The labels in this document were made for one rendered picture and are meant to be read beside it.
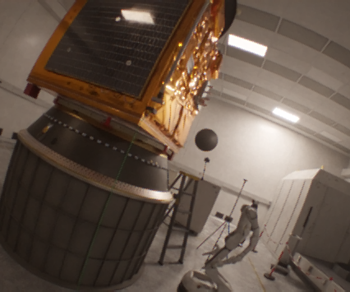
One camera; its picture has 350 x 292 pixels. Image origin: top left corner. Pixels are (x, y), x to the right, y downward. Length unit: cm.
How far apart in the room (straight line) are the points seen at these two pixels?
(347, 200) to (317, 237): 162
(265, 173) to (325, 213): 389
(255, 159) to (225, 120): 228
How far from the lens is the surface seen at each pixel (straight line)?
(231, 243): 263
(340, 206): 793
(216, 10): 282
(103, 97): 195
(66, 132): 212
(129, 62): 195
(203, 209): 586
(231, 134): 1006
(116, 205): 200
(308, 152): 1103
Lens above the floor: 158
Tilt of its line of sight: 4 degrees up
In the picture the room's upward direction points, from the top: 23 degrees clockwise
